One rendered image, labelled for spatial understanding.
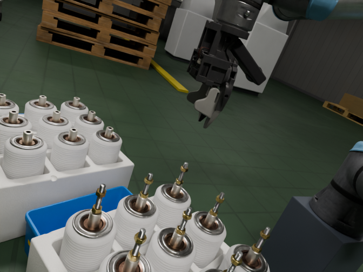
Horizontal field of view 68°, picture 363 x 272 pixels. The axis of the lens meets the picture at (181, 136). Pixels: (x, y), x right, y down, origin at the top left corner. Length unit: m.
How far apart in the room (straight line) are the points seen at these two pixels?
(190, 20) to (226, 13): 4.78
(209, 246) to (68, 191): 0.42
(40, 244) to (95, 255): 0.12
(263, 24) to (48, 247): 3.99
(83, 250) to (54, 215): 0.29
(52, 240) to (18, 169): 0.23
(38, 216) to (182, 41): 4.78
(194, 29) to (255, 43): 1.56
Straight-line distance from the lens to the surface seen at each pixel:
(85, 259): 0.57
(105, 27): 3.36
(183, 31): 5.30
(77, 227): 0.55
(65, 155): 0.81
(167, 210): 0.68
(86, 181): 0.84
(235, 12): 0.55
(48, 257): 0.60
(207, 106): 0.57
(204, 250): 0.66
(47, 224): 0.83
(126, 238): 0.63
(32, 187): 0.78
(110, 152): 0.87
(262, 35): 4.24
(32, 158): 0.76
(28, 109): 1.00
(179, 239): 0.56
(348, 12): 0.72
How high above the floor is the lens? 0.64
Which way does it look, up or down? 22 degrees down
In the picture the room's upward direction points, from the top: 20 degrees clockwise
